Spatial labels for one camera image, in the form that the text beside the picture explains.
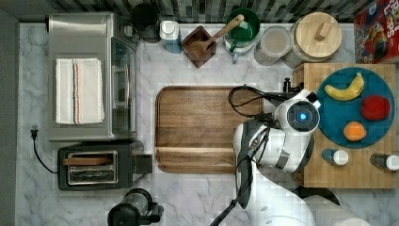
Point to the orange fruit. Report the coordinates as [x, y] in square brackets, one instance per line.
[354, 131]

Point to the wooden spoon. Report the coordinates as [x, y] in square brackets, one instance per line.
[216, 36]

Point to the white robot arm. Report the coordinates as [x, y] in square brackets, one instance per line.
[283, 141]

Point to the green mug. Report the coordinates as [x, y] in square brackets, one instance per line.
[248, 29]

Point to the wooden cutting board tray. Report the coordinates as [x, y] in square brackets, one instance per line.
[194, 127]

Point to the wooden toast slice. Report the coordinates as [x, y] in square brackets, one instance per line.
[85, 161]

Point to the glass jar with wooden lid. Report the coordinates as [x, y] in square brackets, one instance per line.
[315, 38]

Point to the silver toaster oven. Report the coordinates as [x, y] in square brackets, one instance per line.
[107, 37]

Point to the wooden drawer box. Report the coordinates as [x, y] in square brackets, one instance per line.
[358, 172]

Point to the teal plate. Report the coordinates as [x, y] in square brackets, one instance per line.
[335, 115]

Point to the blue spice shaker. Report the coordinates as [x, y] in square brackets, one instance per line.
[335, 156]

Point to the red apple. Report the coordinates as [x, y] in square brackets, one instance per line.
[375, 108]

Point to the yellow banana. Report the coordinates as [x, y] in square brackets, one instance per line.
[353, 91]

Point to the red cereal box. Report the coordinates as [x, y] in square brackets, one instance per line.
[377, 33]

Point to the grey spice shaker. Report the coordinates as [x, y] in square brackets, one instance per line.
[387, 161]

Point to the black round appliance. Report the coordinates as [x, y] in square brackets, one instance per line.
[144, 19]

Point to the light blue mug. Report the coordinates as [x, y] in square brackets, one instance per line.
[237, 48]

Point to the brown square utensil holder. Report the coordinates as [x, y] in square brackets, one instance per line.
[198, 34]

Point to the black glass french press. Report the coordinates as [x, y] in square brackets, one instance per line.
[137, 208]

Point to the clear jar of grains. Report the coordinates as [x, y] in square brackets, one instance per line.
[273, 45]

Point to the white striped folded towel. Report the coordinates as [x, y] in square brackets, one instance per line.
[79, 91]

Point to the black two-slot toaster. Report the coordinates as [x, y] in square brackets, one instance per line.
[128, 164]

